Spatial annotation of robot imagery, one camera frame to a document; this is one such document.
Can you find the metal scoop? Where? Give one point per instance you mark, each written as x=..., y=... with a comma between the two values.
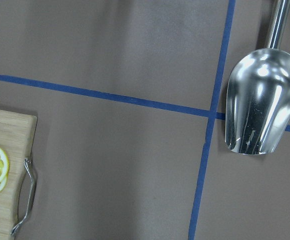
x=258, y=93

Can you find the bamboo cutting board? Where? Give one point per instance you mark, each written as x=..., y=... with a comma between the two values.
x=16, y=138

